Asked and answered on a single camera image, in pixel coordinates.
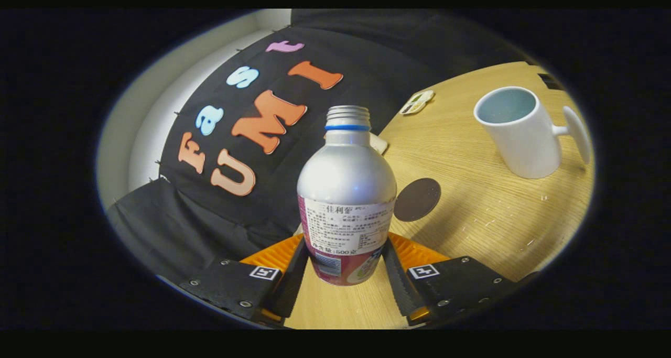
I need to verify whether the wooden table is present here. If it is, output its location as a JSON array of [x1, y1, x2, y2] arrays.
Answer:
[[286, 61, 596, 330]]

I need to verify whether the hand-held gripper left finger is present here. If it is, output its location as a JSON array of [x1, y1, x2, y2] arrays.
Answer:
[[178, 234, 310, 328]]

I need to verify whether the white cup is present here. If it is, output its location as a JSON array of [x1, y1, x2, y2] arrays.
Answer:
[[473, 86, 592, 179]]

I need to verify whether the dark brown round coaster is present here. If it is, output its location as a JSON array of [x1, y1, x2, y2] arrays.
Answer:
[[394, 178, 442, 222]]

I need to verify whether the small white tray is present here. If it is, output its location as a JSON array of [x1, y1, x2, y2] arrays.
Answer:
[[399, 90, 436, 115]]

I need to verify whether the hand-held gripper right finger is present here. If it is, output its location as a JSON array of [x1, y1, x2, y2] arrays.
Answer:
[[383, 232, 540, 327]]

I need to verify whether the flat black object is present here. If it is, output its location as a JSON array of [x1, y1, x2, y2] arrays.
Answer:
[[537, 72, 566, 91]]

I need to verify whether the silver juice bottle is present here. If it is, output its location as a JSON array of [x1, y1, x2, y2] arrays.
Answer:
[[297, 105, 397, 286]]

